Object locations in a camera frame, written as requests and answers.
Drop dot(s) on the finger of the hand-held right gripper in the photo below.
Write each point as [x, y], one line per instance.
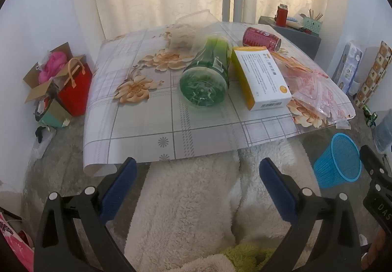
[369, 160]

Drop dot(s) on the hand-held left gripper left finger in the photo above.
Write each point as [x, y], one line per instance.
[119, 192]

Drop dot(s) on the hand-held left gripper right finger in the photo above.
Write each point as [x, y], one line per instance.
[278, 192]

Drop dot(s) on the blue mesh waste basket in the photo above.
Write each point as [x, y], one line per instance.
[333, 168]

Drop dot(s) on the clear bag with red print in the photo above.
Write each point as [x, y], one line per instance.
[315, 97]

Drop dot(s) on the yellow and white carton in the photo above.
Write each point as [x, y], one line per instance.
[263, 79]

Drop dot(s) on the clear bag with orange stripe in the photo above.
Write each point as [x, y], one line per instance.
[291, 62]

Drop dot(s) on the green plastic bottle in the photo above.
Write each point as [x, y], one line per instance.
[203, 85]

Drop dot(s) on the red drink can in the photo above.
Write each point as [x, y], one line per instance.
[260, 37]

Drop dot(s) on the clear bag of beige noodles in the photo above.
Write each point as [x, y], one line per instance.
[180, 34]

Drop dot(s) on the person's right hand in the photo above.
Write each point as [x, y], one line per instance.
[378, 246]

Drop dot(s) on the large clear water jug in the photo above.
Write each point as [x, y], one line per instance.
[384, 134]

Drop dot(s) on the floral plastic tablecloth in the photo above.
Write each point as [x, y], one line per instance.
[137, 125]

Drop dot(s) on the patterned wrapping paper roll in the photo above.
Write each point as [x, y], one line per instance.
[375, 73]

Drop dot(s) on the pack of tissue rolls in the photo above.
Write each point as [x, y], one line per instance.
[347, 70]

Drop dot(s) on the small black object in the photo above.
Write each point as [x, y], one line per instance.
[40, 134]

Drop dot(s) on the teal and gold box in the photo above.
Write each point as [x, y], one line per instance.
[55, 114]

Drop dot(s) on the red gift bag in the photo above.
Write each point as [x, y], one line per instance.
[76, 91]

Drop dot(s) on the pink printed bag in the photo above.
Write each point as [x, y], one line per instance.
[12, 241]

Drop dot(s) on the grey cabinet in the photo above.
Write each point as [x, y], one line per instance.
[301, 42]

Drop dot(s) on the brown cardboard box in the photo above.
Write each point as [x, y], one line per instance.
[33, 83]

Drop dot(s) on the pink fluffy bundle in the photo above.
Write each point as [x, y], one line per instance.
[52, 65]

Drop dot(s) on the green pen holder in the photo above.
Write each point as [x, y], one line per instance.
[312, 25]

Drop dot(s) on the bundle of thin sticks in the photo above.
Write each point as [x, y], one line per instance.
[311, 13]

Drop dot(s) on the white and blue roll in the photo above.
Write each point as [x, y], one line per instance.
[294, 21]

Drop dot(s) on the red thermos flask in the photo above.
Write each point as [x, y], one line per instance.
[281, 16]

